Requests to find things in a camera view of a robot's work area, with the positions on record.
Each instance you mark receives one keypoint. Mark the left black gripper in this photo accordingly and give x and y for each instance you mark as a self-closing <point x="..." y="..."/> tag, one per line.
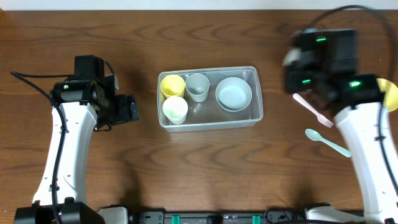
<point x="130" y="108"/>

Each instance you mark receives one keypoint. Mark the grey plastic cup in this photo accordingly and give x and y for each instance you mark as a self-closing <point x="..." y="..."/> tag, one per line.
<point x="198" y="86"/>

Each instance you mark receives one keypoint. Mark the pink plastic fork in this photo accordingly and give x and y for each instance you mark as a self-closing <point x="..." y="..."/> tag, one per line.
<point x="321" y="118"/>

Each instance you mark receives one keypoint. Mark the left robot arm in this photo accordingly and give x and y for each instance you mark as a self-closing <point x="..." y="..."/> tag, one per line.
<point x="84" y="103"/>

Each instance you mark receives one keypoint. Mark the cream white plastic cup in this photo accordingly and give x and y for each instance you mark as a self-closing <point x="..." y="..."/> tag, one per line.
<point x="175" y="108"/>

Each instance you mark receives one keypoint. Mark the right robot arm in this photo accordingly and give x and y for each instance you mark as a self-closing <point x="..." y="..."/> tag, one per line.
<point x="326" y="62"/>

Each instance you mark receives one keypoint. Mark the clear plastic storage box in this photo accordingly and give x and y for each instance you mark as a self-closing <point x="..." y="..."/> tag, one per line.
<point x="209" y="114"/>

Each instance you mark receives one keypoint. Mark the yellow plastic bowl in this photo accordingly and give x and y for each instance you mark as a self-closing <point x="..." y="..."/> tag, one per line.
<point x="391" y="93"/>

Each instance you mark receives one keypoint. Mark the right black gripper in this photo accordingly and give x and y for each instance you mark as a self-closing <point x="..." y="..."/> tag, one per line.
<point x="292" y="79"/>

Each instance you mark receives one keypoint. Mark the yellow plastic cup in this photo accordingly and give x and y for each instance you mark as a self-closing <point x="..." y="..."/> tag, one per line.
<point x="173" y="85"/>

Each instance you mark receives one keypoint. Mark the light green plastic spoon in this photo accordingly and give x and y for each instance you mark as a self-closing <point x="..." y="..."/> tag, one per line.
<point x="315" y="136"/>

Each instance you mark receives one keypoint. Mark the grey plastic bowl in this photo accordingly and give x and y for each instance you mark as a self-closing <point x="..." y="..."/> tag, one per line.
<point x="233" y="94"/>

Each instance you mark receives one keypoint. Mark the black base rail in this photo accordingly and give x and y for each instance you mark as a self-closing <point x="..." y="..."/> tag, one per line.
<point x="159" y="217"/>

